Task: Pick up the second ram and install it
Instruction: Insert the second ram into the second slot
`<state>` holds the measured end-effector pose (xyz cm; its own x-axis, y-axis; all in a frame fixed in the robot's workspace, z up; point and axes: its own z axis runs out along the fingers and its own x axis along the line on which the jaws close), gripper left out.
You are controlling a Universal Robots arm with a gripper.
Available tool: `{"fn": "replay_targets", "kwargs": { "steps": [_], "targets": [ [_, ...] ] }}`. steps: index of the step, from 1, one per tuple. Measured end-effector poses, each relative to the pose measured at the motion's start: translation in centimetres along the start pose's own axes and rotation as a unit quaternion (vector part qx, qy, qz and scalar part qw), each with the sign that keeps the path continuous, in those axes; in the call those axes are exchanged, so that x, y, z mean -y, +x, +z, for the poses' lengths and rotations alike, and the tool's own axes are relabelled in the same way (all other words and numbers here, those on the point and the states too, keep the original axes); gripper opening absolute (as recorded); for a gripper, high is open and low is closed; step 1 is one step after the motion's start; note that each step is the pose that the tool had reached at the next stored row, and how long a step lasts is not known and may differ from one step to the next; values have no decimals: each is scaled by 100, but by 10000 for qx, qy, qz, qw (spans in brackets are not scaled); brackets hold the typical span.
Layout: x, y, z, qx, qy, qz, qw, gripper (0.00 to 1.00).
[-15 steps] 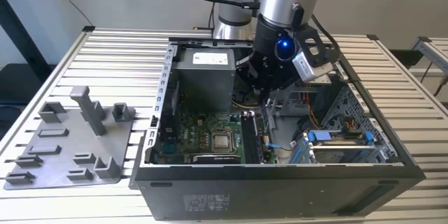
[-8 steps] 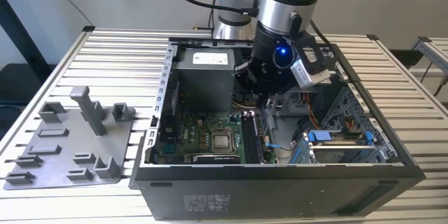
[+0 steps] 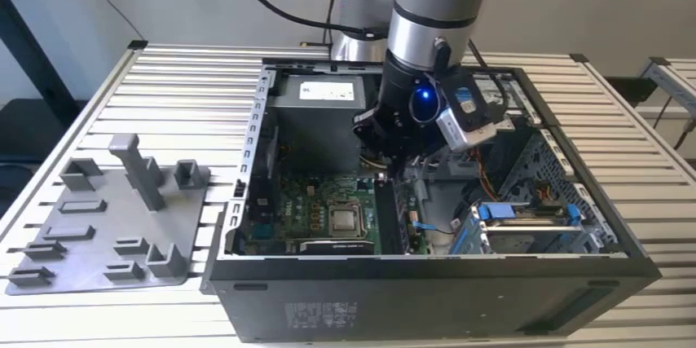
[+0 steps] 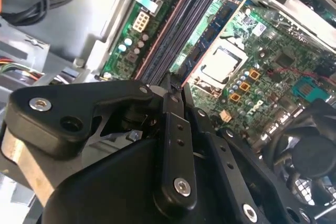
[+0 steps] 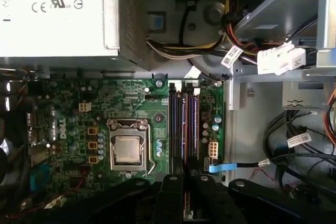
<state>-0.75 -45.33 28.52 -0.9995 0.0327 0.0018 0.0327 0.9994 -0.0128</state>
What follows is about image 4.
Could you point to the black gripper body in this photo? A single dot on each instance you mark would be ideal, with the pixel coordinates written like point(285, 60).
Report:
point(105, 195)

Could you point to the RAM memory stick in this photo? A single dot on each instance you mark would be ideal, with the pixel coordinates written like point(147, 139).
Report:
point(210, 34)

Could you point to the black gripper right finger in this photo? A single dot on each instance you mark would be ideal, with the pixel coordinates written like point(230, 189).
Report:
point(231, 155)

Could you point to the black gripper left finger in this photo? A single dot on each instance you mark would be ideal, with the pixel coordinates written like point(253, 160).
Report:
point(65, 119)

